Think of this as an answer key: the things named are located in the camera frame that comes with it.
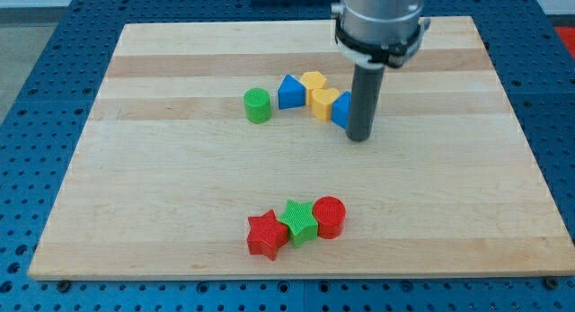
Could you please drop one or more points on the red star block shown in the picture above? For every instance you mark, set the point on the red star block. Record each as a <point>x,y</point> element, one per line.
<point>267,235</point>

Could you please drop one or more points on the yellow heart block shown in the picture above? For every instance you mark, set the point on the yellow heart block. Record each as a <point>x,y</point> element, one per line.
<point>321,102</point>

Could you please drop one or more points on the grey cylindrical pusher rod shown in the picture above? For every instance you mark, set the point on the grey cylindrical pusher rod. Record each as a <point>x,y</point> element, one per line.
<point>365,91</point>

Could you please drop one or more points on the wooden board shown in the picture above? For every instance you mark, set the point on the wooden board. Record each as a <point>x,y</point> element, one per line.
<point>168,170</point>

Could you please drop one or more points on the yellow hexagon block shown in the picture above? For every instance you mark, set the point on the yellow hexagon block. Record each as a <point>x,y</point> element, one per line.
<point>311,81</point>

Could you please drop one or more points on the red cylinder block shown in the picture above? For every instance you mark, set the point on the red cylinder block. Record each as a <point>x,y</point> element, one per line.
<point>330,213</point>

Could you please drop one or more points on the blue triangle block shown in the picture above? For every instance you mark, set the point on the blue triangle block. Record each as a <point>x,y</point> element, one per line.
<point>291,93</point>

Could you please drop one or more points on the green cylinder block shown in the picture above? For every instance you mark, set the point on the green cylinder block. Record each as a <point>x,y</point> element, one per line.
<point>257,105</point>

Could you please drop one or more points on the green star block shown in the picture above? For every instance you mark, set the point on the green star block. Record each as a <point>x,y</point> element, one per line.
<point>299,219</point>

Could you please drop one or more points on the blue cube block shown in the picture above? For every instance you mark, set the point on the blue cube block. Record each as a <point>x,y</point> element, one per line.
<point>340,110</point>

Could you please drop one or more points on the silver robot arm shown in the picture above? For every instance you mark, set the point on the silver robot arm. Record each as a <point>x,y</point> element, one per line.
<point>379,33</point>

